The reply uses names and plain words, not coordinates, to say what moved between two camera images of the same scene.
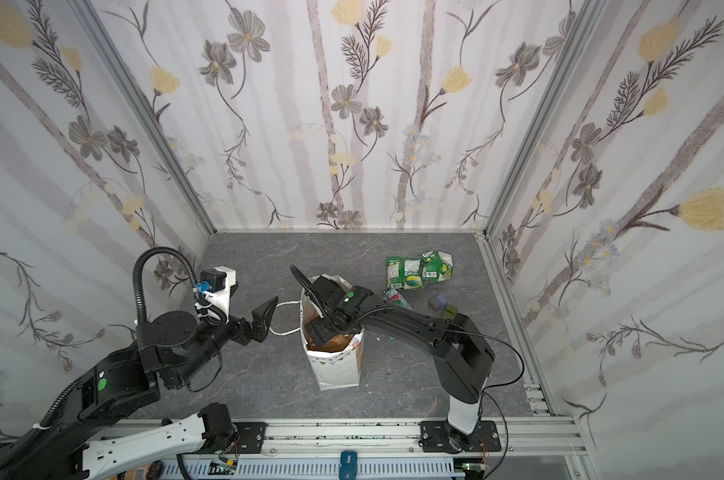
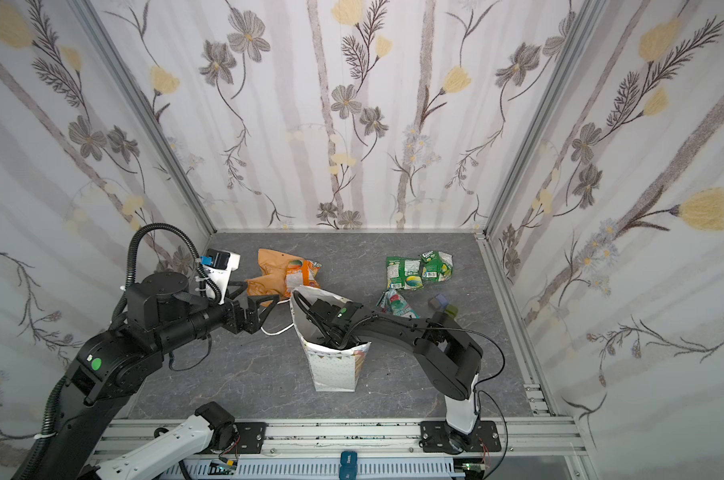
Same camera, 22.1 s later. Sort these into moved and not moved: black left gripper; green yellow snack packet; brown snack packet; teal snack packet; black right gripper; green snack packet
Moved: black left gripper; brown snack packet
Not moved: green yellow snack packet; green snack packet; black right gripper; teal snack packet
